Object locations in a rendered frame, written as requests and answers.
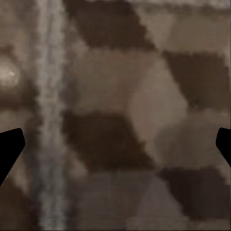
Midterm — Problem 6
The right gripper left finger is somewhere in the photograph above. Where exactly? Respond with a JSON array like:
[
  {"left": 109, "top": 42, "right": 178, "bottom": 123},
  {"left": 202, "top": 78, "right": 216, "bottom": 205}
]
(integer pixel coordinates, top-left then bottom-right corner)
[{"left": 0, "top": 128, "right": 25, "bottom": 186}]

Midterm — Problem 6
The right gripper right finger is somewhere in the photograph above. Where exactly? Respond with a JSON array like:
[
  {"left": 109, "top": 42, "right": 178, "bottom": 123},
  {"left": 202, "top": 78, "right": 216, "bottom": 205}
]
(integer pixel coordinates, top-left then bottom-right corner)
[{"left": 216, "top": 128, "right": 231, "bottom": 166}]

